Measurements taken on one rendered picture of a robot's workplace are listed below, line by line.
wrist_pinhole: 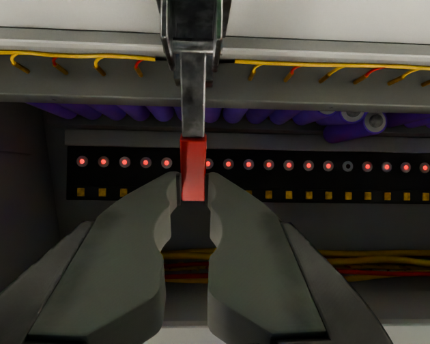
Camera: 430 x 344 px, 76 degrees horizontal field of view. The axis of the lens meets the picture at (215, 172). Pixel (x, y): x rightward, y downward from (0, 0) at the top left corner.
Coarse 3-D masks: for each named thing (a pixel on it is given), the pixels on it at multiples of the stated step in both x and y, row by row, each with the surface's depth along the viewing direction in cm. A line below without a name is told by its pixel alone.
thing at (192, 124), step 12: (180, 60) 10; (192, 60) 10; (204, 60) 10; (180, 72) 11; (192, 72) 11; (204, 72) 11; (192, 84) 11; (204, 84) 11; (192, 96) 11; (204, 96) 11; (192, 108) 12; (204, 108) 12; (192, 120) 12; (204, 120) 12; (192, 132) 12; (204, 132) 12; (180, 144) 12; (192, 144) 12; (204, 144) 12; (180, 156) 13; (192, 156) 13; (204, 156) 13; (180, 168) 13; (192, 168) 13; (204, 168) 13; (192, 180) 13; (204, 180) 13; (192, 192) 14; (204, 192) 14
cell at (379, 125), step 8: (368, 112) 19; (368, 120) 19; (376, 120) 19; (384, 120) 19; (328, 128) 24; (336, 128) 23; (344, 128) 22; (352, 128) 20; (360, 128) 20; (368, 128) 19; (376, 128) 19; (384, 128) 19; (328, 136) 24; (336, 136) 23; (344, 136) 22; (352, 136) 21; (360, 136) 20
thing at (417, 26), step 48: (0, 0) 11; (48, 0) 11; (96, 0) 11; (144, 0) 11; (240, 0) 10; (288, 0) 10; (336, 0) 10; (384, 0) 10; (0, 48) 15; (48, 48) 15; (0, 144) 22; (96, 144) 27; (144, 144) 27; (240, 144) 27; (288, 144) 27; (336, 144) 28; (384, 144) 28
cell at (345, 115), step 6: (336, 114) 19; (342, 114) 19; (348, 114) 19; (354, 114) 19; (360, 114) 19; (318, 120) 24; (324, 120) 22; (330, 120) 21; (336, 120) 20; (342, 120) 19; (348, 120) 19; (354, 120) 19; (360, 120) 19
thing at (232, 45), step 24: (96, 48) 13; (120, 48) 13; (144, 48) 13; (240, 48) 13; (264, 48) 13; (288, 48) 13; (312, 48) 13; (336, 48) 13; (360, 48) 13; (384, 48) 13; (408, 48) 14
